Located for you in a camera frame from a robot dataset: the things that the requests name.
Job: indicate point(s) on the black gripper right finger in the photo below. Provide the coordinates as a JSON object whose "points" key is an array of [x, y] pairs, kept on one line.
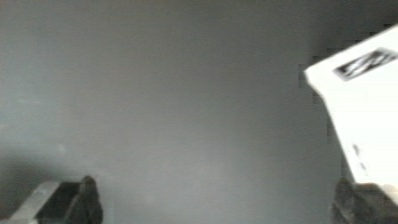
{"points": [[361, 205]]}

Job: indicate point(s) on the large white drawer box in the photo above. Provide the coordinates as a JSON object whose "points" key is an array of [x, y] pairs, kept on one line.
{"points": [[354, 79]]}

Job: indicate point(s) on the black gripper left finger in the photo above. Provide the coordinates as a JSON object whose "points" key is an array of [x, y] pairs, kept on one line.
{"points": [[73, 206]]}

